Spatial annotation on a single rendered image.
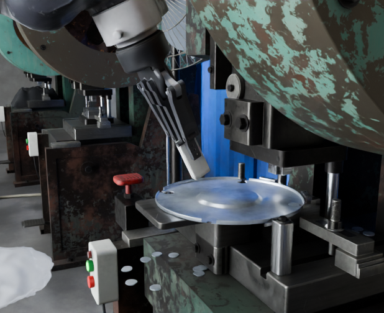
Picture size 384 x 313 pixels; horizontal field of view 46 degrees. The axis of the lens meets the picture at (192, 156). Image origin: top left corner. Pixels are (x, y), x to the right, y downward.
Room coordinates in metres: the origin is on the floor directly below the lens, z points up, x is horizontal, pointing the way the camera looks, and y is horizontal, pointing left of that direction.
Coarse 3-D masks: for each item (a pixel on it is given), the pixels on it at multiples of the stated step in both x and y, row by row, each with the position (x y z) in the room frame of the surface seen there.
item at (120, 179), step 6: (126, 174) 1.13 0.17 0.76; (132, 174) 1.13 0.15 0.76; (138, 174) 1.13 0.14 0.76; (114, 180) 1.10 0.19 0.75; (120, 180) 1.07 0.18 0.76; (126, 180) 1.08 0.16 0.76; (132, 180) 1.08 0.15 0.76; (138, 180) 1.09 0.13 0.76; (126, 186) 1.10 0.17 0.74; (126, 192) 1.10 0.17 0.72
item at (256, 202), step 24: (192, 192) 0.90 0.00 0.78; (216, 192) 0.88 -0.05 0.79; (240, 192) 0.88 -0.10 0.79; (264, 192) 0.90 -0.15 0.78; (288, 192) 0.90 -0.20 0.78; (192, 216) 0.75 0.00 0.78; (216, 216) 0.75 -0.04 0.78; (240, 216) 0.75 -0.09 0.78; (264, 216) 0.75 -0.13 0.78; (288, 216) 0.75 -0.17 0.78
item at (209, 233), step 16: (144, 208) 0.80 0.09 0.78; (160, 224) 0.72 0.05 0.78; (176, 224) 0.73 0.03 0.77; (192, 224) 0.74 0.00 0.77; (208, 224) 0.82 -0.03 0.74; (208, 240) 0.82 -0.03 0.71; (224, 240) 0.79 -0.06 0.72; (240, 240) 0.81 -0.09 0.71; (208, 256) 0.80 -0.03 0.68; (224, 256) 0.79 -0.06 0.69; (224, 272) 0.79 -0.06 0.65
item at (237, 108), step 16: (240, 80) 0.89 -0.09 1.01; (240, 96) 0.89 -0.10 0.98; (256, 96) 0.85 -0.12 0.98; (224, 112) 0.89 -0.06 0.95; (240, 112) 0.84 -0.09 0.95; (256, 112) 0.82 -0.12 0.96; (272, 112) 0.81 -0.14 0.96; (224, 128) 0.90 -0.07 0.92; (240, 128) 0.82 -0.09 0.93; (256, 128) 0.82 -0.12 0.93; (272, 128) 0.81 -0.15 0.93; (288, 128) 0.82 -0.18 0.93; (256, 144) 0.82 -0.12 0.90; (272, 144) 0.81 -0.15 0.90; (288, 144) 0.82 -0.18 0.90; (304, 144) 0.84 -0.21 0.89; (320, 144) 0.85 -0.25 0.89
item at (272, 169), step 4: (268, 164) 0.91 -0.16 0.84; (268, 168) 0.91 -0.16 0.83; (272, 168) 0.90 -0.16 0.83; (276, 168) 0.89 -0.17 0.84; (280, 168) 0.89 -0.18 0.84; (284, 168) 0.88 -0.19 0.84; (288, 168) 0.89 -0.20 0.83; (272, 172) 0.90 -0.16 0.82; (276, 172) 0.89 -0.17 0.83; (280, 172) 0.88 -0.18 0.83; (284, 172) 0.88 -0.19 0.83; (288, 172) 0.89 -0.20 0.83
